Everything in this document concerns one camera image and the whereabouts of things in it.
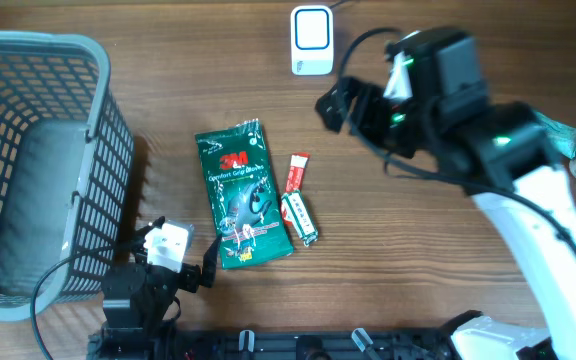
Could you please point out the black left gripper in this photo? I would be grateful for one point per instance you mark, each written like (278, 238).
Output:
(190, 274)

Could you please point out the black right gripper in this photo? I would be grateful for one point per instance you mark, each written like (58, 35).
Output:
(371, 97)

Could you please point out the green 3M gloves packet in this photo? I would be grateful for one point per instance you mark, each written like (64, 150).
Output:
(242, 194)

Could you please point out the red coffee stick sachet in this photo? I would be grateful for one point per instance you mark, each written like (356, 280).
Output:
(298, 163)

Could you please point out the green white gum pack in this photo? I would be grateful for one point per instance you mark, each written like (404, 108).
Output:
(300, 217)

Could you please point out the light green wipes pack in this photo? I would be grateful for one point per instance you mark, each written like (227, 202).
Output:
(562, 136)

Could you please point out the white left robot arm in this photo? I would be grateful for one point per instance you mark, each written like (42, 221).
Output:
(140, 300)

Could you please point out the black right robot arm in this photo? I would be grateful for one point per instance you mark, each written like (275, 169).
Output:
(446, 129)

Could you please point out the white barcode scanner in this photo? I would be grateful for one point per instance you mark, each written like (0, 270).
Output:
(312, 40)

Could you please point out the grey plastic basket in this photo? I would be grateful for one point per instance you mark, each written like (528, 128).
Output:
(66, 154)

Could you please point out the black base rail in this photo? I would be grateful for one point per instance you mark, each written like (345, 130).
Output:
(293, 345)

